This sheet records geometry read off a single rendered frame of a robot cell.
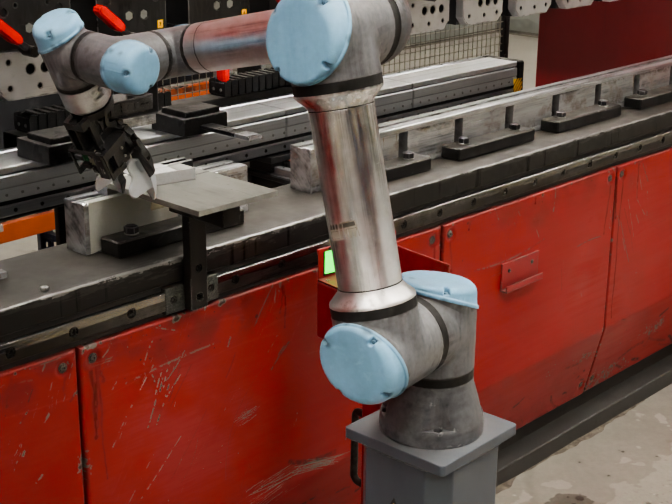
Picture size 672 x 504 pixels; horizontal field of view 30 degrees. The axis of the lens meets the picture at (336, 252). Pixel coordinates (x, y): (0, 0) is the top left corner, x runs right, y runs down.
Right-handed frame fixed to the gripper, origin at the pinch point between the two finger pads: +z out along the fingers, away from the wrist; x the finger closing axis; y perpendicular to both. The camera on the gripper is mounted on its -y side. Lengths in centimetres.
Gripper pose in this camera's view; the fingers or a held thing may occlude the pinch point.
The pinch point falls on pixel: (138, 187)
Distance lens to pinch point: 211.2
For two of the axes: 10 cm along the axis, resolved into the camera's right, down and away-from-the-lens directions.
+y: -4.5, 6.9, -5.6
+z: 2.1, 6.9, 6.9
